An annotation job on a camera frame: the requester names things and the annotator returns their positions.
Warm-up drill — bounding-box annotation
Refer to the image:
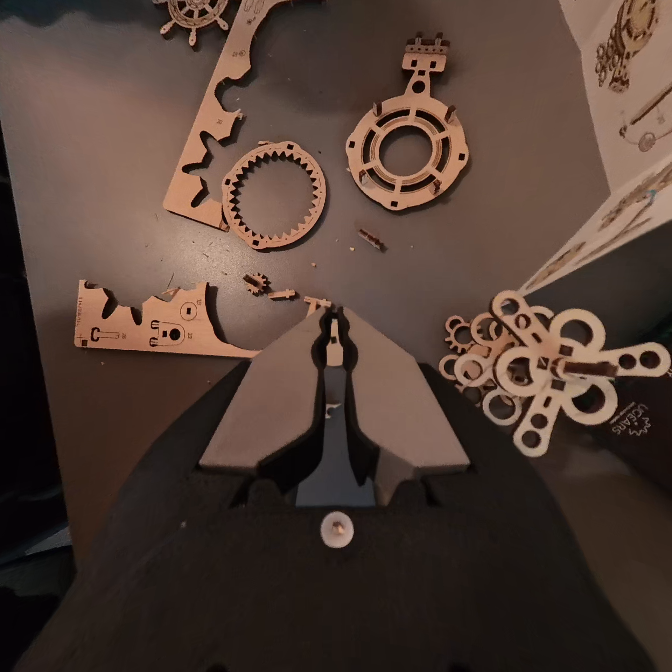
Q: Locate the curved wooden sheet remnant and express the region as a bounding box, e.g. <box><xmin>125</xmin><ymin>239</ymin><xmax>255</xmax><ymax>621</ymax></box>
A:
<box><xmin>163</xmin><ymin>0</ymin><xmax>287</xmax><ymax>232</ymax></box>

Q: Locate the wooden ship wheel part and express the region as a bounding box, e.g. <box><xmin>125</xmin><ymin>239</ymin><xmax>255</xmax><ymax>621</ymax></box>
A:
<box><xmin>153</xmin><ymin>0</ymin><xmax>231</xmax><ymax>47</ymax></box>

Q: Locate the folded paper instruction booklet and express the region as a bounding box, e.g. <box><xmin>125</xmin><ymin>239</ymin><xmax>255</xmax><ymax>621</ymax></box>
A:
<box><xmin>520</xmin><ymin>0</ymin><xmax>672</xmax><ymax>295</ymax></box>

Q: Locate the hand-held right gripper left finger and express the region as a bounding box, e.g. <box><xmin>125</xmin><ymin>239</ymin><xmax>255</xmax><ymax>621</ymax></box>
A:
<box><xmin>198</xmin><ymin>308</ymin><xmax>337</xmax><ymax>495</ymax></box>

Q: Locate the wooden ring tower model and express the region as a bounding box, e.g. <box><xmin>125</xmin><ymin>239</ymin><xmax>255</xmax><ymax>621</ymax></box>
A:
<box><xmin>438</xmin><ymin>290</ymin><xmax>672</xmax><ymax>459</ymax></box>

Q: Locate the round wooden frame assembly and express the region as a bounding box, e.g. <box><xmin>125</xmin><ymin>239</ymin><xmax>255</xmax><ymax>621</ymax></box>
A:
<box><xmin>345</xmin><ymin>33</ymin><xmax>470</xmax><ymax>212</ymax></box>

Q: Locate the long wooden sheet remnant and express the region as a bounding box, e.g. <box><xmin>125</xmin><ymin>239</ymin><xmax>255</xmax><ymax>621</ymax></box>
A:
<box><xmin>73</xmin><ymin>280</ymin><xmax>347</xmax><ymax>368</ymax></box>

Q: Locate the black kit box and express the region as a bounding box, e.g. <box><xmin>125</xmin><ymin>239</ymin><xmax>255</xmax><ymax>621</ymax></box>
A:
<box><xmin>525</xmin><ymin>220</ymin><xmax>672</xmax><ymax>473</ymax></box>

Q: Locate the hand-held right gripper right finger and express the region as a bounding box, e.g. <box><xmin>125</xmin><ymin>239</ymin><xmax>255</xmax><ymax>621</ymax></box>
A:
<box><xmin>336</xmin><ymin>308</ymin><xmax>471</xmax><ymax>506</ymax></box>

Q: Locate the wooden internal gear ring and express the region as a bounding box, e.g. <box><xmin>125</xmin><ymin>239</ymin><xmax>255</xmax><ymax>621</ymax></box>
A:
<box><xmin>222</xmin><ymin>139</ymin><xmax>329</xmax><ymax>252</ymax></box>

